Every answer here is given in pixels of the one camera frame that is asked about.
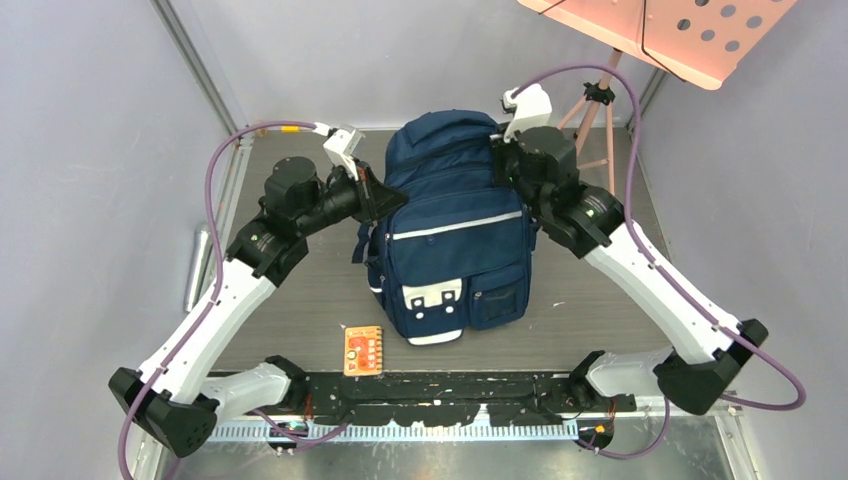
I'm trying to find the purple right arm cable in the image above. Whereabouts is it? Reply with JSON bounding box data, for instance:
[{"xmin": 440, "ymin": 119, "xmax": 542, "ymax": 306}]
[{"xmin": 510, "ymin": 63, "xmax": 808, "ymax": 460}]

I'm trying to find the silver metal cylinder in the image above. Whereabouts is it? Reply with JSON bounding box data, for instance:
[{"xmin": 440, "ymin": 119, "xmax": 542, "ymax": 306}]
[{"xmin": 183, "ymin": 223, "xmax": 211, "ymax": 313}]

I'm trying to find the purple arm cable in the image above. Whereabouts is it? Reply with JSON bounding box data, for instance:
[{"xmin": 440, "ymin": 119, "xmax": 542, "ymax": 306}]
[
  {"xmin": 117, "ymin": 120, "xmax": 352, "ymax": 480},
  {"xmin": 510, "ymin": 63, "xmax": 808, "ymax": 460}
]

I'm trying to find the navy blue backpack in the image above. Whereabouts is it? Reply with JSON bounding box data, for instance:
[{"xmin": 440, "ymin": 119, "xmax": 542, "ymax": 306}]
[{"xmin": 352, "ymin": 110, "xmax": 537, "ymax": 346}]

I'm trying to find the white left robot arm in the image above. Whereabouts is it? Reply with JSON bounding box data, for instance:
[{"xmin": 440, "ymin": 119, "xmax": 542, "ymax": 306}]
[{"xmin": 108, "ymin": 156, "xmax": 408, "ymax": 458}]

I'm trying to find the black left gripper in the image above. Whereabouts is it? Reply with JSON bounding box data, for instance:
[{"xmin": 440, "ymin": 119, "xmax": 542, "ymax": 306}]
[{"xmin": 297, "ymin": 158, "xmax": 408, "ymax": 237}]

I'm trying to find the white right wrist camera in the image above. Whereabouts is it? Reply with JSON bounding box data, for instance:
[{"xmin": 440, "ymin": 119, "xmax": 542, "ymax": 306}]
[{"xmin": 501, "ymin": 83, "xmax": 553, "ymax": 143}]

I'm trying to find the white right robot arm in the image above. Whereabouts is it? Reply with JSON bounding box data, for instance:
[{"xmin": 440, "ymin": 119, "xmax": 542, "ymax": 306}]
[{"xmin": 491, "ymin": 126, "xmax": 768, "ymax": 415}]

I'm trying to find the pink music stand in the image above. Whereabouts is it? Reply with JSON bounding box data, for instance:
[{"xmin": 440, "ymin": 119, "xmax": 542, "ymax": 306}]
[{"xmin": 523, "ymin": 0, "xmax": 793, "ymax": 195}]

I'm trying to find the orange spiral notepad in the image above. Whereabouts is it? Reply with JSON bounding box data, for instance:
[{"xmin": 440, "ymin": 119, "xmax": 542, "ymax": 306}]
[{"xmin": 343, "ymin": 326, "xmax": 383, "ymax": 377}]

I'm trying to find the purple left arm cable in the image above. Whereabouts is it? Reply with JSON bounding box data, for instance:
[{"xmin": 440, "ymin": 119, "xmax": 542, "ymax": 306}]
[{"xmin": 117, "ymin": 120, "xmax": 352, "ymax": 480}]

